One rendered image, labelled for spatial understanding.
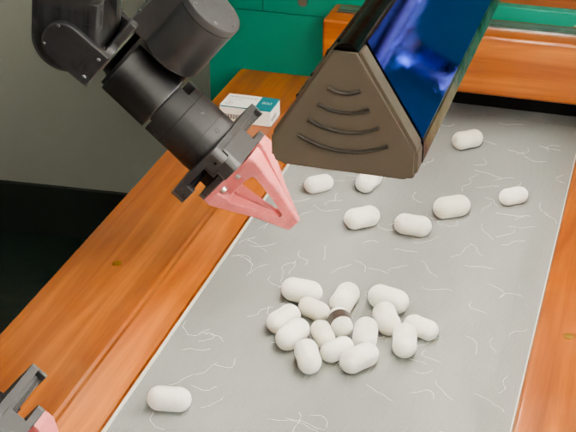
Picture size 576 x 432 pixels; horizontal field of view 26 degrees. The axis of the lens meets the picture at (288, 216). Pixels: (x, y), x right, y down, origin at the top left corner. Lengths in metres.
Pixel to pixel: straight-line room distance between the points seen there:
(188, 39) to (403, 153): 0.41
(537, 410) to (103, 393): 0.33
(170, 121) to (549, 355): 0.37
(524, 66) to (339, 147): 0.75
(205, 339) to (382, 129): 0.46
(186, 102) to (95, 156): 1.60
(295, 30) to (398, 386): 0.61
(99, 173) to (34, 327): 1.63
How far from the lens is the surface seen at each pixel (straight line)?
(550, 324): 1.06
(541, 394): 0.98
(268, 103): 1.39
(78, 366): 1.00
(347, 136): 0.66
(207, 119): 1.06
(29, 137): 2.69
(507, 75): 1.41
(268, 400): 0.99
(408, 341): 1.03
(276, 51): 1.53
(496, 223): 1.26
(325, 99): 0.65
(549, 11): 1.44
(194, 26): 1.02
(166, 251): 1.15
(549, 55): 1.39
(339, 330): 1.06
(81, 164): 2.67
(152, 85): 1.06
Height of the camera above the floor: 1.34
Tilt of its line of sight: 28 degrees down
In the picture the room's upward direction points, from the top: straight up
